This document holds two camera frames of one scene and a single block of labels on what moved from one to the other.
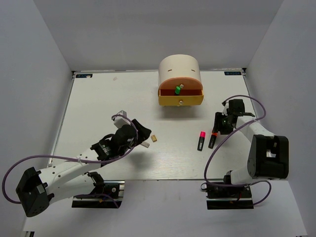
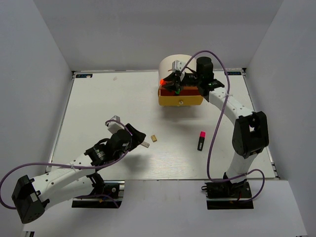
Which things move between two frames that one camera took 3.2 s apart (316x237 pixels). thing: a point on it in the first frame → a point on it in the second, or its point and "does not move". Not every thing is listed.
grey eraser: x=145 y=144 does not move
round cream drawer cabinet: x=179 y=70 does not move
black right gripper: x=218 y=125 → x=176 y=79
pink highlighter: x=201 y=141 does not move
